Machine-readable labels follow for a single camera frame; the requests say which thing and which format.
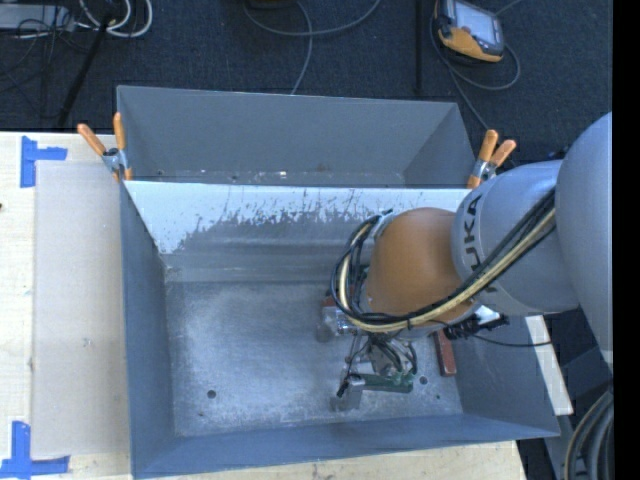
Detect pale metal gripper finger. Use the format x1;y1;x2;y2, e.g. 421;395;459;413
315;306;352;344
329;374;368;413

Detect red-brown flat block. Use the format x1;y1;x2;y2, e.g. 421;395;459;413
433;329;458;378

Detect grey metal bin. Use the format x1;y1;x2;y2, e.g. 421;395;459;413
115;85;562;480

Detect pale flat board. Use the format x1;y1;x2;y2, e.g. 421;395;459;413
29;160;132;462

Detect black cylinder on white bracket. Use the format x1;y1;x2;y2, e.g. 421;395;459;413
443;310;511;342

